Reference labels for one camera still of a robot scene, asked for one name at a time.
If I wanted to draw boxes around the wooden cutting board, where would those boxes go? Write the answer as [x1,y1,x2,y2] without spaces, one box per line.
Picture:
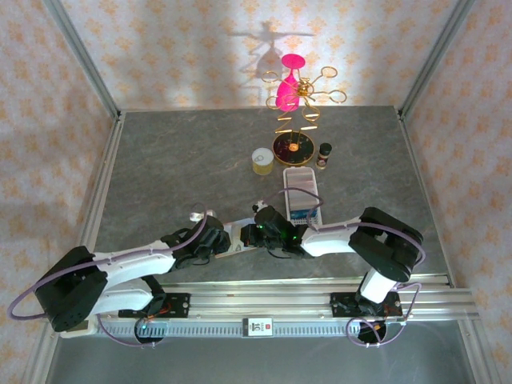
[218,218,261,259]

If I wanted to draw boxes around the blue credit card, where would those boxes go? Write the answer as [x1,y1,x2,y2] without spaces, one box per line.
[288,206,322,222]

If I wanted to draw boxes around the white perforated plastic basket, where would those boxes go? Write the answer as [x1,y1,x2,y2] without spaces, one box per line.
[282,166,325,232]

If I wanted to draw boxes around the yellow tin can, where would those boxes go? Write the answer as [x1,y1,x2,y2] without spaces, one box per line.
[251,147,276,177]

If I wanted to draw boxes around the small dark spice bottle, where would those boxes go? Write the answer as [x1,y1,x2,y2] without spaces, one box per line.
[315,142,334,170]

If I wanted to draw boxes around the white number label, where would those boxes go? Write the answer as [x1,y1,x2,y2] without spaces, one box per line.
[242,316,274,338]

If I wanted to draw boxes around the grey metal front plate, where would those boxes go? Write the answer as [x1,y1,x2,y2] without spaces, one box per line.
[43,335,478,384]

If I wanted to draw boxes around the pink wine glass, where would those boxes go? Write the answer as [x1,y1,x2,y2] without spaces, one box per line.
[275,53,306,113]

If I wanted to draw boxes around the white digital timer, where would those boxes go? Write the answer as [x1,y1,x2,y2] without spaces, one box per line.
[59,319,99,340]

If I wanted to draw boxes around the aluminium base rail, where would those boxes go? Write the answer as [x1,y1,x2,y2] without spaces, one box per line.
[95,273,480,322]

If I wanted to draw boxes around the gold wire glass rack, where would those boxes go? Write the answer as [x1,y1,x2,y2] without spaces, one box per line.
[262,66,348,167]

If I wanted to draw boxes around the grey slotted cable duct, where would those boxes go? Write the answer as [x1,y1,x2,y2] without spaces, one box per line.
[94,319,402,339]

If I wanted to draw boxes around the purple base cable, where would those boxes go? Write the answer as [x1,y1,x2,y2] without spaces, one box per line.
[96,314,158,349]
[345,281,423,349]

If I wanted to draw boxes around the aluminium frame post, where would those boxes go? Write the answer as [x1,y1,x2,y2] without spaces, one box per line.
[42,0,123,121]
[398,0,477,119]

